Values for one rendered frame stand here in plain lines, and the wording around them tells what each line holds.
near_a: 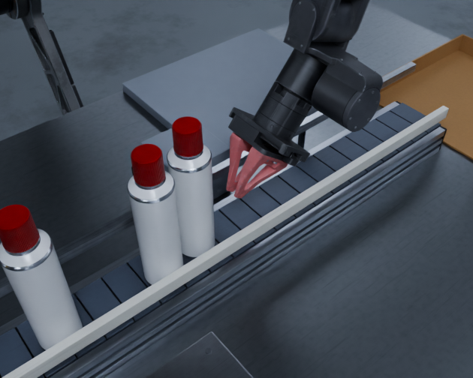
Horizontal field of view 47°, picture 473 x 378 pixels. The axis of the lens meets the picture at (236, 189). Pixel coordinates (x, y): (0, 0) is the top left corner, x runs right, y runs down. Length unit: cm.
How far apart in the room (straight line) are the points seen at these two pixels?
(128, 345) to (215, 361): 11
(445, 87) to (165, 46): 201
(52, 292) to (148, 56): 238
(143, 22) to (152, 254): 265
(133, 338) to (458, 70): 88
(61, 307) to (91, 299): 10
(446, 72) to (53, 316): 93
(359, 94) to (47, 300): 40
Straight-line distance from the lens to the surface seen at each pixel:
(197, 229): 68
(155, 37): 307
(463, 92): 119
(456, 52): 132
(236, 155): 70
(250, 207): 79
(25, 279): 57
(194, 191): 63
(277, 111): 68
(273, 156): 68
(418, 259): 83
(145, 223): 61
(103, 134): 103
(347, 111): 63
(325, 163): 87
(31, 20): 156
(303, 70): 67
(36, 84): 282
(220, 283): 73
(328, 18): 64
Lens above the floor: 145
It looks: 44 degrees down
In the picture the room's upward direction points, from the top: straight up
